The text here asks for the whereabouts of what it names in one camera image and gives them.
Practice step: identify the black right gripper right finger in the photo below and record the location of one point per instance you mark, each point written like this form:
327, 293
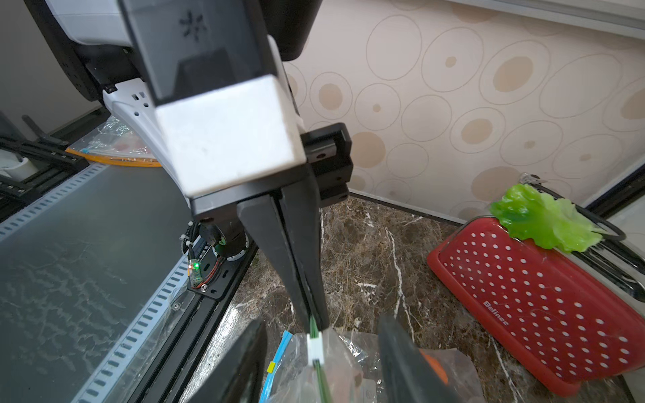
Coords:
408, 376

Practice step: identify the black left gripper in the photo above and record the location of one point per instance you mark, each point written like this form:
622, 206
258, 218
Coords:
294, 254

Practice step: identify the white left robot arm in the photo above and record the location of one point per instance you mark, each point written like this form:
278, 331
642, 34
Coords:
91, 43

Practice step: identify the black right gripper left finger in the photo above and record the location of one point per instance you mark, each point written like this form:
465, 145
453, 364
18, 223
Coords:
238, 377

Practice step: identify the blue-seal zip-top bag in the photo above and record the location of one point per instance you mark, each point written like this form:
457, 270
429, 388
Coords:
274, 366

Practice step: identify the red polka-dot toaster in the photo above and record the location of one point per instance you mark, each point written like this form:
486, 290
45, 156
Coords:
566, 317

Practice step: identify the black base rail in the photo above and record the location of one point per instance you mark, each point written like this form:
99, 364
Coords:
93, 280

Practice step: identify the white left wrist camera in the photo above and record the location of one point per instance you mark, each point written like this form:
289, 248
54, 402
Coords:
220, 95

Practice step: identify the yellow-seal plastic bag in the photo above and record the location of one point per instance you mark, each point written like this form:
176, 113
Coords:
114, 143

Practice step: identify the green plastic lettuce leaf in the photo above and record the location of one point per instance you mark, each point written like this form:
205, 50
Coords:
527, 213

